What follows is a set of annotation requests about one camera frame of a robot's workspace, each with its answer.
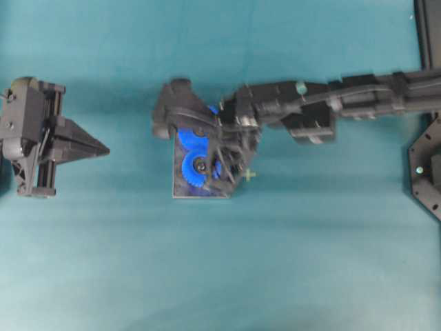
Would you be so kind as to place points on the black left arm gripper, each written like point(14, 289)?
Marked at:
point(30, 114)

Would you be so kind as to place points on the grey metal base plate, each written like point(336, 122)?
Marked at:
point(181, 189)

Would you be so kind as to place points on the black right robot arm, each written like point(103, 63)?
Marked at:
point(308, 112)

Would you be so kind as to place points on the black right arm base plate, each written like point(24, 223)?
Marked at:
point(424, 166)

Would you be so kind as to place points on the large blue gear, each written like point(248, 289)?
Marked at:
point(195, 132)

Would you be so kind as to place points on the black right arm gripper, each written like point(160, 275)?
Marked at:
point(232, 149)

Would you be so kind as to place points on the lower yellow cross marker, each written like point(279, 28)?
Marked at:
point(249, 174)

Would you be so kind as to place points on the black frame rail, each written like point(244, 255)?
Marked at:
point(427, 14)

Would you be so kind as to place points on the small blue gear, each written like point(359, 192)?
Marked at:
point(188, 167)

